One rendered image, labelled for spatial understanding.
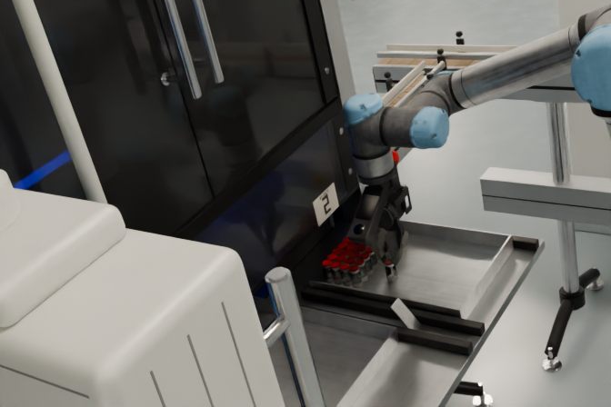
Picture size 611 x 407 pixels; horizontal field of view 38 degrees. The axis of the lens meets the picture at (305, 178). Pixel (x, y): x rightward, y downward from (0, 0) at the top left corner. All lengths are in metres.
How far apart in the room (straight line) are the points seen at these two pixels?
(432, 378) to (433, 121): 0.45
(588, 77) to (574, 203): 1.37
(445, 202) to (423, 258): 1.94
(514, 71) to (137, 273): 1.00
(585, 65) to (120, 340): 0.92
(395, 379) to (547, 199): 1.29
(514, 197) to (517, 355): 0.52
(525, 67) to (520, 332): 1.58
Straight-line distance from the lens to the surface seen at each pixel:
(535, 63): 1.60
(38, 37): 1.20
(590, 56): 1.40
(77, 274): 0.80
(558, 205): 2.77
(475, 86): 1.66
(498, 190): 2.82
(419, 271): 1.85
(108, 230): 0.81
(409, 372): 1.61
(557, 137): 2.67
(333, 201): 1.89
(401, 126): 1.61
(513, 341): 3.03
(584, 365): 2.93
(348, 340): 1.71
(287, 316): 0.85
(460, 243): 1.92
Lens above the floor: 1.93
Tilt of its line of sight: 27 degrees down
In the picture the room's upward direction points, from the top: 14 degrees counter-clockwise
